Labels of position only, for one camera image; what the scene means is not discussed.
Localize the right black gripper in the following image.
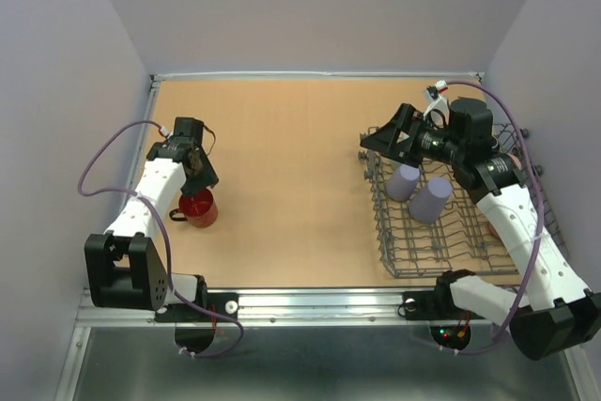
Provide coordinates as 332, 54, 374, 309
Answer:
360, 103, 465, 167

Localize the red mug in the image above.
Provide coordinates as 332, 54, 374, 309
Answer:
168, 188, 219, 228

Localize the purple cup small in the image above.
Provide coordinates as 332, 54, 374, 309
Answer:
385, 164, 421, 202

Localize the pink cup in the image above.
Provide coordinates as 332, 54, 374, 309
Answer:
487, 224, 500, 239
508, 153, 522, 170

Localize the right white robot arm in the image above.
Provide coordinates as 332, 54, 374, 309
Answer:
360, 98, 600, 361

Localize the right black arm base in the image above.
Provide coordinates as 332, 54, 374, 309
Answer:
397, 290, 454, 321

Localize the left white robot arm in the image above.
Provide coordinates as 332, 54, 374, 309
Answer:
84, 117, 219, 320

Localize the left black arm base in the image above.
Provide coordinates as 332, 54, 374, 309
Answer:
154, 291, 239, 323

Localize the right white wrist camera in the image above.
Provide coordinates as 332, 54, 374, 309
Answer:
422, 80, 449, 129

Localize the grey wire dish rack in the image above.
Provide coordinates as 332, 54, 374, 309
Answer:
359, 121, 569, 278

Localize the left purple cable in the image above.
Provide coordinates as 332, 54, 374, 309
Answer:
77, 119, 245, 359

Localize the aluminium front rail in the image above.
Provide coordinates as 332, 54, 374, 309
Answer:
77, 285, 532, 330

